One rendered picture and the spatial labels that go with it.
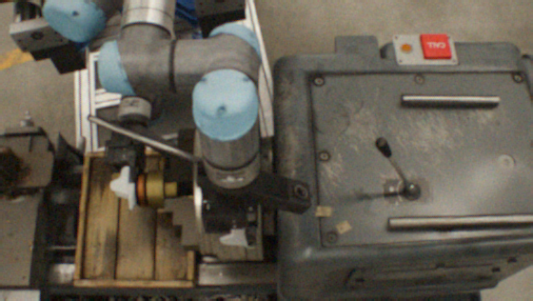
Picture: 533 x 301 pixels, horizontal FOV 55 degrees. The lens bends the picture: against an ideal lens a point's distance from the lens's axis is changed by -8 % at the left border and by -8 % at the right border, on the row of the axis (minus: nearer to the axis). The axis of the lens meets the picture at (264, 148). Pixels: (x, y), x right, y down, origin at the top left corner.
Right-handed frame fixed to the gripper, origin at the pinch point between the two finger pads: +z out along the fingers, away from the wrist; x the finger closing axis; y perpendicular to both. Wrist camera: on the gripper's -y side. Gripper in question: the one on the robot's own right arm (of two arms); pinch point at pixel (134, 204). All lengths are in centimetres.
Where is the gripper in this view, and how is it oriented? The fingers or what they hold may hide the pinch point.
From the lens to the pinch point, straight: 119.2
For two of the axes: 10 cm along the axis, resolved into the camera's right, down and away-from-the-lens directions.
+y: -10.0, 0.2, 0.2
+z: 0.1, 9.1, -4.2
